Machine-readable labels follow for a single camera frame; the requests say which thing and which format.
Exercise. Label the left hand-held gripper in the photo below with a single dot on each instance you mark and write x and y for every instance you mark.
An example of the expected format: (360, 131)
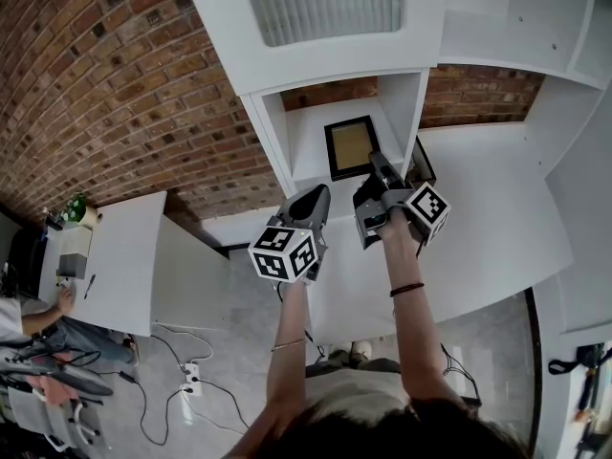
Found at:
(282, 256)

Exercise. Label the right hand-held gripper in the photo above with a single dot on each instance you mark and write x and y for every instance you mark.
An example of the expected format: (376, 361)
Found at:
(428, 208)

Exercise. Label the black picture frame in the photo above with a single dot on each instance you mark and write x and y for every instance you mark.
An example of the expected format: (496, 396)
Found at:
(349, 144)

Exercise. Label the white shelf compartment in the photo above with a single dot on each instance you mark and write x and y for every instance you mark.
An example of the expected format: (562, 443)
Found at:
(306, 151)

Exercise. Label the person's right forearm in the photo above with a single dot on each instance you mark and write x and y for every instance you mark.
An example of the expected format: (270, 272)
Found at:
(411, 333)

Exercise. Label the person's left forearm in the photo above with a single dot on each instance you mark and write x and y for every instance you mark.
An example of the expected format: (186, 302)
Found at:
(287, 328)

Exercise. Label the white shelf desk unit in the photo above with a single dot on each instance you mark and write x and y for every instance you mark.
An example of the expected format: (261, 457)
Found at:
(478, 208)

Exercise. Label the dark brown open box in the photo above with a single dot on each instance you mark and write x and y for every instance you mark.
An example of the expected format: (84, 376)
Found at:
(425, 160)

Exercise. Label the person's right shoe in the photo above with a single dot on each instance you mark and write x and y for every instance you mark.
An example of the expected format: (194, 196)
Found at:
(362, 351)

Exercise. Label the person's dark trousers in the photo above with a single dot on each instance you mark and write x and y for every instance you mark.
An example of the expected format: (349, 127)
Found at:
(378, 365)

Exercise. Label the person's beige shirt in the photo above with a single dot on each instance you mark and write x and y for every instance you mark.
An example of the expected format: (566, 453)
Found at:
(354, 392)

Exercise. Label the frosted glass cabinet door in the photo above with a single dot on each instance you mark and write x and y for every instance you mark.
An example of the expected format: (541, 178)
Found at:
(330, 3)

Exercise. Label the white side cabinet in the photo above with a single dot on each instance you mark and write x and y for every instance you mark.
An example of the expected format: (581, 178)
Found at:
(124, 266)

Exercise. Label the white power strip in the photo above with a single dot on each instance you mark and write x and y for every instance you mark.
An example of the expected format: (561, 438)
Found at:
(191, 378)

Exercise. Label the black pen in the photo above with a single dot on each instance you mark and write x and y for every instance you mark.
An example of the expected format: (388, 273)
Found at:
(89, 286)

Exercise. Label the small potted plant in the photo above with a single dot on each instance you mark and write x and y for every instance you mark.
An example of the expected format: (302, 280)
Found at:
(76, 211)

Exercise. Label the beige box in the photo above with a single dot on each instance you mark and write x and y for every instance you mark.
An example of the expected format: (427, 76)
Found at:
(76, 242)

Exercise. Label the grey open box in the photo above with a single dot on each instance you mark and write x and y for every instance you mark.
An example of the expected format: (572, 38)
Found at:
(72, 266)

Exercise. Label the black pen holder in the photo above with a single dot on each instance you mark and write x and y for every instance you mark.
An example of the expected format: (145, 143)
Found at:
(51, 224)

